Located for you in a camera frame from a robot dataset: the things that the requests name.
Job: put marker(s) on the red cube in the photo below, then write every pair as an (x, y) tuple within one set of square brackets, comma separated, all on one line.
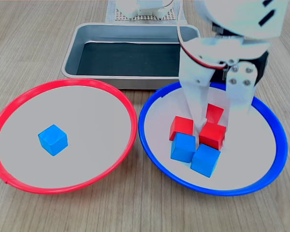
[(181, 126), (215, 113), (211, 135)]

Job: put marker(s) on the blue cube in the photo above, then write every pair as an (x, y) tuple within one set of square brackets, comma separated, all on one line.
[(204, 160), (182, 148), (53, 140)]

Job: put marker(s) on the blue-rimmed white plate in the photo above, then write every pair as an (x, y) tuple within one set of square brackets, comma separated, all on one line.
[(244, 157)]

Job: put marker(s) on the black tray mat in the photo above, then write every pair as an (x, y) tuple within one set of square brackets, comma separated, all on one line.
[(125, 60)]

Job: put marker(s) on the red-rimmed white plate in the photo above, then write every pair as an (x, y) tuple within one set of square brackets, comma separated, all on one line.
[(87, 116)]

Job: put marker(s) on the steel tray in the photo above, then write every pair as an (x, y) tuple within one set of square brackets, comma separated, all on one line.
[(99, 33)]

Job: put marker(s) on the pale perforated base plate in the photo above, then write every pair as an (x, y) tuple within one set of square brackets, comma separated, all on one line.
[(145, 17)]

